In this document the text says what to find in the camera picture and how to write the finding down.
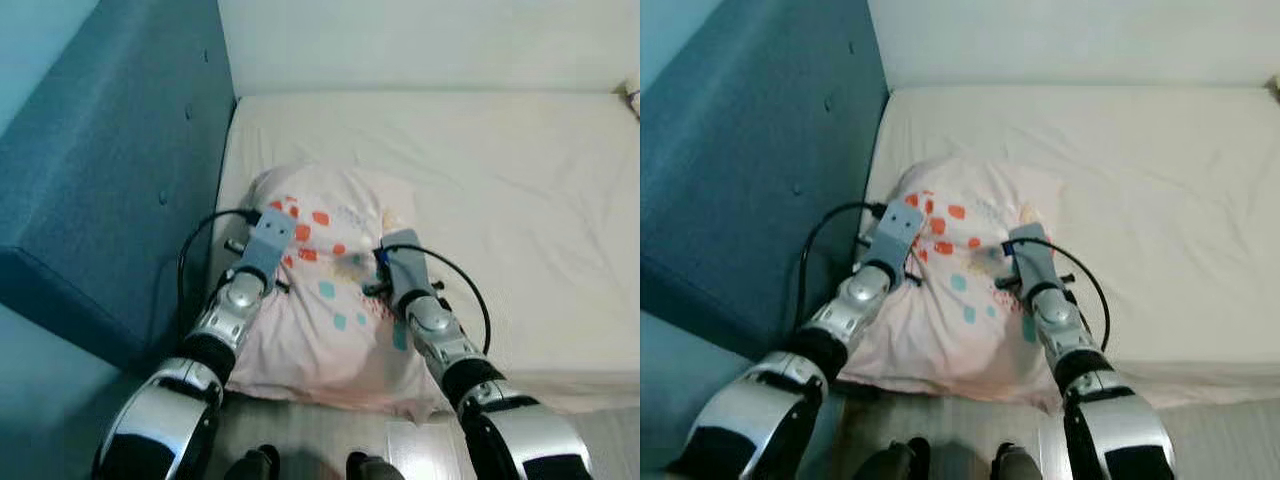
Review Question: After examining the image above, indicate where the pink dotted pillow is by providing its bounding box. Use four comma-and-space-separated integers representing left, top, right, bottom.
215, 163, 451, 421
835, 155, 1066, 411

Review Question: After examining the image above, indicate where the beige sheeted mattress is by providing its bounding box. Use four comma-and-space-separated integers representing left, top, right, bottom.
855, 85, 1280, 411
205, 90, 641, 416

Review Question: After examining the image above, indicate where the teal upholstered headboard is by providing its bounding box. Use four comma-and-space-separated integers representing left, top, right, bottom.
640, 0, 891, 361
0, 0, 238, 376

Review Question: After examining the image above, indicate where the robot right leg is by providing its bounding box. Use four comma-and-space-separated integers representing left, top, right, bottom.
345, 452, 401, 480
990, 443, 1046, 480

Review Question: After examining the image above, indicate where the robot leg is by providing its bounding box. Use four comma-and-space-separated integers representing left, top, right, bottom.
225, 445, 281, 480
990, 443, 1046, 480
860, 437, 931, 480
345, 452, 401, 480

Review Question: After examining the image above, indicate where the robot left leg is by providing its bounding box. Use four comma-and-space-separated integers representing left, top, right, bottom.
225, 445, 281, 480
860, 437, 931, 480

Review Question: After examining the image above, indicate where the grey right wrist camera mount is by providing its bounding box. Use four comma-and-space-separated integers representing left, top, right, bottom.
1005, 222, 1059, 291
380, 228, 433, 301

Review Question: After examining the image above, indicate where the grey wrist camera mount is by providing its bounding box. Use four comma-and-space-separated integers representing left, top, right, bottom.
868, 195, 926, 271
380, 228, 433, 301
240, 208, 298, 281
1005, 222, 1059, 291

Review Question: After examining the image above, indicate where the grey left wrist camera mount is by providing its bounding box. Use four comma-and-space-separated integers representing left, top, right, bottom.
240, 208, 298, 281
868, 195, 926, 271

